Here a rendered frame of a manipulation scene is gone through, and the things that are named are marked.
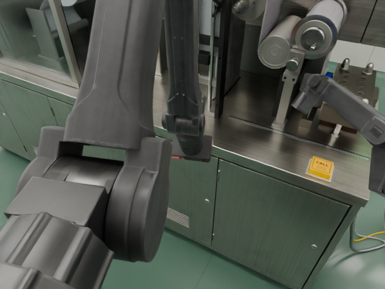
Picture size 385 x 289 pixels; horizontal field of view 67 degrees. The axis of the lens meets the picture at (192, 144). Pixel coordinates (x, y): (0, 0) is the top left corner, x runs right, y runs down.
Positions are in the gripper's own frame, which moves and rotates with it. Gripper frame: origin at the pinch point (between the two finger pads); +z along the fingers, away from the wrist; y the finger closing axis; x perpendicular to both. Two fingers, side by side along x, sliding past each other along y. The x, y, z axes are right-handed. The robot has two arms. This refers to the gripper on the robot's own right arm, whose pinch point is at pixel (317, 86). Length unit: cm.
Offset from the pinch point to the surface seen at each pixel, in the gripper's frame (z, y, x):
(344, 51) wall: 272, 5, 58
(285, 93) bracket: -4.5, -9.9, -5.1
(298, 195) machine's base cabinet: -9.6, 6.1, -39.6
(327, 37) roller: -12.0, -1.4, 15.2
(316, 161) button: -13.6, 8.1, -24.9
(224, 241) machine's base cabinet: 17, -19, -85
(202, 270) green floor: 22, -28, -111
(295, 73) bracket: -9.7, -8.1, 2.1
